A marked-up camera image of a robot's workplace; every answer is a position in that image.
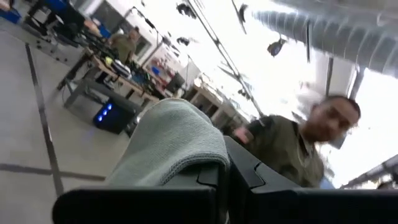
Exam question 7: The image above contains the sage green cloth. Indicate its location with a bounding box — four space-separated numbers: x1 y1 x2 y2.
105 98 231 187

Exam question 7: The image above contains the person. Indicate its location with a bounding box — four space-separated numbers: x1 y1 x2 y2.
108 26 141 65
233 95 362 189

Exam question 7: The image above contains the black computer with blue lights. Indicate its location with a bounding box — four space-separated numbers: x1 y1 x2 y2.
92 99 135 135

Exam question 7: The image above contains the wooden shelving unit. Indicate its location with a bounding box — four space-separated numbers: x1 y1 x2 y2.
183 79 249 128

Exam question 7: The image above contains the blue storage bin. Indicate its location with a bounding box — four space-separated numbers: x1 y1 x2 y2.
0 7 22 25

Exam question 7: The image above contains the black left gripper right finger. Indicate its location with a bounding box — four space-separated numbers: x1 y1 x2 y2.
224 136 398 224

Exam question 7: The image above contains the wooden work table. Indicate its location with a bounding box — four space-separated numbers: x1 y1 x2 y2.
57 46 161 110

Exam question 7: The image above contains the black computer monitor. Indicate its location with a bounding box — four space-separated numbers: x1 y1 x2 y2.
166 72 187 94

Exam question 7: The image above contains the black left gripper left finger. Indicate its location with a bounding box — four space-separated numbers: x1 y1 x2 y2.
52 161 229 224

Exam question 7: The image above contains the black office chair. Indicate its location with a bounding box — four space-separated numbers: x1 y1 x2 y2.
24 0 86 47

